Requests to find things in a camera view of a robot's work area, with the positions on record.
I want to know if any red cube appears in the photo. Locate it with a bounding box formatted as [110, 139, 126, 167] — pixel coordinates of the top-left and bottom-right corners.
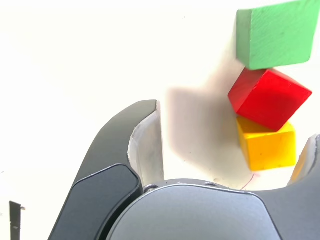
[227, 67, 313, 132]

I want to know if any yellow cube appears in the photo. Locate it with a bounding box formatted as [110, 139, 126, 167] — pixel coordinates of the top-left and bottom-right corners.
[235, 116, 297, 172]

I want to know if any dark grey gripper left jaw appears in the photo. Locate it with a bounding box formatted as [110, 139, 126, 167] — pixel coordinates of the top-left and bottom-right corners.
[47, 99, 165, 240]

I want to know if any green cube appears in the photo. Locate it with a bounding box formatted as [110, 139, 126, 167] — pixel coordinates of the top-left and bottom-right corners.
[235, 0, 316, 71]

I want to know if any black tape strip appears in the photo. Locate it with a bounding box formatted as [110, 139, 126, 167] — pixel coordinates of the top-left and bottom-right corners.
[9, 200, 26, 240]

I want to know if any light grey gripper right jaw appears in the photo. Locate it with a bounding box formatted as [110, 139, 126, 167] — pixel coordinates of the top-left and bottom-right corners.
[104, 133, 320, 240]

